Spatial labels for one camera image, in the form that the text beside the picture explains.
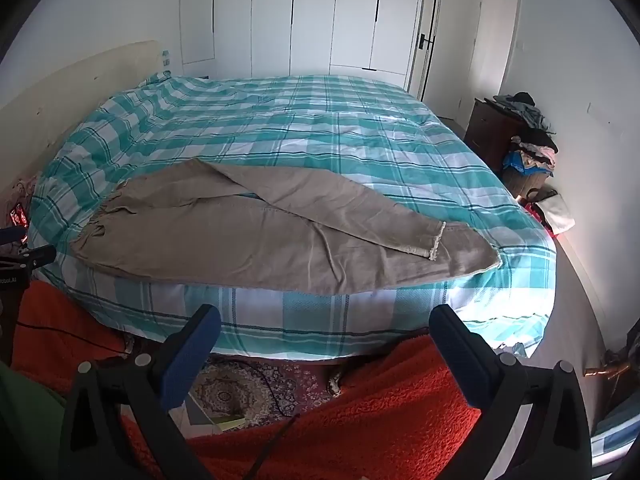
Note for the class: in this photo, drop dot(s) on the beige pants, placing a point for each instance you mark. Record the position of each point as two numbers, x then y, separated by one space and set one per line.
260 230

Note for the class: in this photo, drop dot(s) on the patterned rug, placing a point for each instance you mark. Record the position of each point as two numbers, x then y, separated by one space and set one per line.
235 390

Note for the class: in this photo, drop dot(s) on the teal plaid bed cover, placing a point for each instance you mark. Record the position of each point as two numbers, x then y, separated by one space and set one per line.
300 125

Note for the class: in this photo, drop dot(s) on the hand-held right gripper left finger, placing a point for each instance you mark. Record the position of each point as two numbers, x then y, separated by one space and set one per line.
192 355

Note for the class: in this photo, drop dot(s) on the brown wooden dresser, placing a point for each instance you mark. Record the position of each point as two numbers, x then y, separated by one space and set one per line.
487 132

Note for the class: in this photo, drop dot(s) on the striped teal cloth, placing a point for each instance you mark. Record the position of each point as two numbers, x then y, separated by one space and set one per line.
615 435

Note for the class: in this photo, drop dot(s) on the person's green clothing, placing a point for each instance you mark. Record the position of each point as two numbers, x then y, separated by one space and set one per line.
25 425

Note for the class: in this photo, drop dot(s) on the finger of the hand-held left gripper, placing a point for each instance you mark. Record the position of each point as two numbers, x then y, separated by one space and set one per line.
35 256
12 235

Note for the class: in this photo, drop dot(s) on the white bag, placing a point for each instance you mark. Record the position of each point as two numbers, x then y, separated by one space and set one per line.
557 210

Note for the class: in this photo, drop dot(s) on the beige headboard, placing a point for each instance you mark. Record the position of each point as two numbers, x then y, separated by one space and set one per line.
75 90

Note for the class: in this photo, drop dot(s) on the white wardrobe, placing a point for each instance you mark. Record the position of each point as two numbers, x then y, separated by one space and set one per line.
310 15

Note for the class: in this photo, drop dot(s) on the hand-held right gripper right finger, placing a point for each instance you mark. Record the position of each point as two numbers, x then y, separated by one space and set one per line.
465 357

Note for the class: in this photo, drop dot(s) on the papers on floor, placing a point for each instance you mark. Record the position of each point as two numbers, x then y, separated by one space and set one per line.
210 417

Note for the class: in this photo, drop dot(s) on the orange fluffy blanket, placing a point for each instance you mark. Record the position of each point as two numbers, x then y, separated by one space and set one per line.
375 410

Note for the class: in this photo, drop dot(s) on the white door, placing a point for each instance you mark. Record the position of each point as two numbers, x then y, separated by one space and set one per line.
445 35

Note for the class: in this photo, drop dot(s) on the wicker basket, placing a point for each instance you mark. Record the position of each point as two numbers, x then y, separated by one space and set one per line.
520 182

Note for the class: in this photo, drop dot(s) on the red packet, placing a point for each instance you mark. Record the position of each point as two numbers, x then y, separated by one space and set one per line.
17 216

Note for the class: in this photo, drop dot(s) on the wall socket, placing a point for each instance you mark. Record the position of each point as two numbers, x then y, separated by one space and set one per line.
167 59

